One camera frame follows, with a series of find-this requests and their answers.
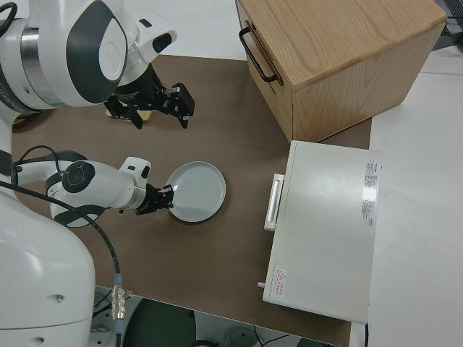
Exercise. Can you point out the gray plate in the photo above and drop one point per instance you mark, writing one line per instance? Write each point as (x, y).
(199, 191)

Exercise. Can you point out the wooden mug tree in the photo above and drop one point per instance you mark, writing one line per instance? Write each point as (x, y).
(146, 115)

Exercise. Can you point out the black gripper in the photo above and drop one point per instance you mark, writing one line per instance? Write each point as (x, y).
(150, 200)
(143, 90)

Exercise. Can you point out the wooden drawer cabinet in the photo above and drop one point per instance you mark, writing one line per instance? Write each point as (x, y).
(343, 43)

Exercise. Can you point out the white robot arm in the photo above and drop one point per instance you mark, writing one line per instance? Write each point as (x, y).
(105, 184)
(90, 47)

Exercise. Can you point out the brown table mat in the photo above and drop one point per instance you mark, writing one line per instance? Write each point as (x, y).
(217, 271)

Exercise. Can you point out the cream toaster oven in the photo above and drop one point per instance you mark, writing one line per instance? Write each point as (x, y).
(325, 231)

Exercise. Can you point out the black background rack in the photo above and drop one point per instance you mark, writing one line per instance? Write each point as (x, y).
(452, 18)

